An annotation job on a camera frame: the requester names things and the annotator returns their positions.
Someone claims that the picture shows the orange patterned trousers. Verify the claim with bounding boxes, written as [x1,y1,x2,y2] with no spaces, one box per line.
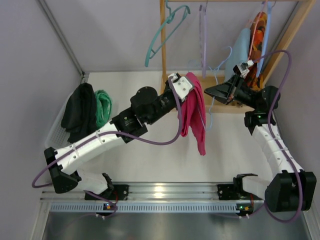
[244,11,267,92]

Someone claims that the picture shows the grey slotted cable duct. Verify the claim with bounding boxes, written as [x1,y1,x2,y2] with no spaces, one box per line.
[50,202,252,214]

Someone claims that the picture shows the aluminium mounting rail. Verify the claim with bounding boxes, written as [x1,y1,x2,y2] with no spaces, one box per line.
[39,181,313,202]

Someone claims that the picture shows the white plastic basket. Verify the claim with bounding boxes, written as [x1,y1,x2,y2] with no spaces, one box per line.
[44,92,73,149]

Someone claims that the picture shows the black trousers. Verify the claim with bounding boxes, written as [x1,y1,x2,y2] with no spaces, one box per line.
[61,83,97,143]

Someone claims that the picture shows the light blue hanger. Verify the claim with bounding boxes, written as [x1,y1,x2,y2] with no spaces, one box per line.
[187,46,233,132]

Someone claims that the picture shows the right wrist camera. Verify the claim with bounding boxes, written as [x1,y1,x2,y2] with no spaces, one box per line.
[233,60,254,79]

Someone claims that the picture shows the light blue trousers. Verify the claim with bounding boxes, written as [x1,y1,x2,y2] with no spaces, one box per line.
[224,28,251,82]

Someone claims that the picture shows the lilac hanger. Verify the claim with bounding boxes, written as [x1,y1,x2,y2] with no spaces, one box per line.
[199,1,208,79]

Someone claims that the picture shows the pink trousers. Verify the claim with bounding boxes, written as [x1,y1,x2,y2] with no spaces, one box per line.
[180,72,206,156]

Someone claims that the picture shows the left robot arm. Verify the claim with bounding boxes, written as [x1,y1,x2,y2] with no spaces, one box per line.
[44,75,191,196]

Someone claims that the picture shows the teal hanger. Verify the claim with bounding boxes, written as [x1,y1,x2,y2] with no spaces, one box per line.
[144,0,191,68]

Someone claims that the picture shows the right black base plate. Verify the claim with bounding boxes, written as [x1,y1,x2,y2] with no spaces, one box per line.
[217,183,262,201]

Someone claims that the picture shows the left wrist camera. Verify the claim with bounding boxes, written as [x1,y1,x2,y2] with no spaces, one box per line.
[167,72,195,102]

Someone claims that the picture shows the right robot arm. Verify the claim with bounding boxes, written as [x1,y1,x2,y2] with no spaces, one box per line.
[204,75,317,213]

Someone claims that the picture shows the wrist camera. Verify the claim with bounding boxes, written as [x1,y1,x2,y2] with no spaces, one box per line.
[167,72,195,102]
[233,60,254,79]

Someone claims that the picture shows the green trousers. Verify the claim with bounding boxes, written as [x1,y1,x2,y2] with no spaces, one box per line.
[94,89,113,129]

